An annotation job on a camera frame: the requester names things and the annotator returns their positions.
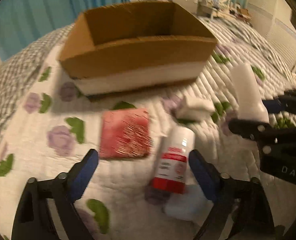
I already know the floral quilted blanket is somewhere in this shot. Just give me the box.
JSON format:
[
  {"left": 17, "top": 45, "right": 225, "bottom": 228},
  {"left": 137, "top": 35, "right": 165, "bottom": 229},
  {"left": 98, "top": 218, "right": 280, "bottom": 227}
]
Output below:
[{"left": 0, "top": 19, "right": 296, "bottom": 239}]

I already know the white dressing table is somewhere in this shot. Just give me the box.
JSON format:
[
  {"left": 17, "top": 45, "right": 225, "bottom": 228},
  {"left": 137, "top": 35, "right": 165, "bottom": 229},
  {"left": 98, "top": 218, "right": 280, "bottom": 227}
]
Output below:
[{"left": 197, "top": 0, "right": 254, "bottom": 26}]

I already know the cardboard box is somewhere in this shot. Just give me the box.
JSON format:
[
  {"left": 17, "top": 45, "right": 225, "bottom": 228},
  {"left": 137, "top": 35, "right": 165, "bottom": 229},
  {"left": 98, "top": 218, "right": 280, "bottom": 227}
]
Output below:
[{"left": 58, "top": 1, "right": 217, "bottom": 96}]

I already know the silver mini fridge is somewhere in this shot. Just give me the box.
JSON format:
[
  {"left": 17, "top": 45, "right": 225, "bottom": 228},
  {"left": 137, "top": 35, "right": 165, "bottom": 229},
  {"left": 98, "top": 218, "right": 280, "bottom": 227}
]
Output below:
[{"left": 172, "top": 0, "right": 198, "bottom": 15}]

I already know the white louvred wardrobe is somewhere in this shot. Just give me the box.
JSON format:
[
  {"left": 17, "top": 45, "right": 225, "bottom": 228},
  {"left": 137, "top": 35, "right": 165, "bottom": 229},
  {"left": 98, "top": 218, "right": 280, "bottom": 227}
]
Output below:
[{"left": 247, "top": 0, "right": 296, "bottom": 70}]

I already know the plain white bottle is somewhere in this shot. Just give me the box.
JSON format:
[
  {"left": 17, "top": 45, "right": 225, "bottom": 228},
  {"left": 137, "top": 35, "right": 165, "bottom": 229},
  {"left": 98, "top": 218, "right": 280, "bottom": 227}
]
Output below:
[{"left": 231, "top": 63, "right": 269, "bottom": 124}]

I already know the pink glitter card case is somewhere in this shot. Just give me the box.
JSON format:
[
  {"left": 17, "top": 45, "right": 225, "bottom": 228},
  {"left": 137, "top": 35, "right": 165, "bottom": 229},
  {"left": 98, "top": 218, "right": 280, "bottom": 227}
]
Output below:
[{"left": 99, "top": 108, "right": 152, "bottom": 159}]

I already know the grey checked bed sheet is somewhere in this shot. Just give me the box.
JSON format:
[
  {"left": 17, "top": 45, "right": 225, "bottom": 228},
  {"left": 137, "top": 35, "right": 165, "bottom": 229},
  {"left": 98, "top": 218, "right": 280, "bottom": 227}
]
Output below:
[{"left": 0, "top": 24, "right": 73, "bottom": 145}]

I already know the light blue earbuds case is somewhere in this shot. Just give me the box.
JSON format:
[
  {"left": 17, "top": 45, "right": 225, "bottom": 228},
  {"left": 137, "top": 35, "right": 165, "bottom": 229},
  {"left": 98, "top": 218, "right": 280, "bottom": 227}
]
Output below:
[{"left": 163, "top": 185, "right": 208, "bottom": 221}]

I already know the white bottle red label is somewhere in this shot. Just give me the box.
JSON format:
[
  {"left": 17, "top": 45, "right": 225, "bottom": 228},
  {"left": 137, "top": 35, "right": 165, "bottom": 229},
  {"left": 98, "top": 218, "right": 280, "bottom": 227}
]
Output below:
[{"left": 152, "top": 126, "right": 195, "bottom": 194}]

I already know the teal curtain left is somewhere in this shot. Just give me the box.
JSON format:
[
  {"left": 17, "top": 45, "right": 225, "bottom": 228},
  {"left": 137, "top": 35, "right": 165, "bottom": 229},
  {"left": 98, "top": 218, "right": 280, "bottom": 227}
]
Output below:
[{"left": 0, "top": 0, "right": 129, "bottom": 61}]

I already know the white charger plug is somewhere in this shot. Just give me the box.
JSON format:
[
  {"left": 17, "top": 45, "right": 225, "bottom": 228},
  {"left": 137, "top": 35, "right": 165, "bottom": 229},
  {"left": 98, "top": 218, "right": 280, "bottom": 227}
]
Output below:
[{"left": 175, "top": 96, "right": 215, "bottom": 122}]

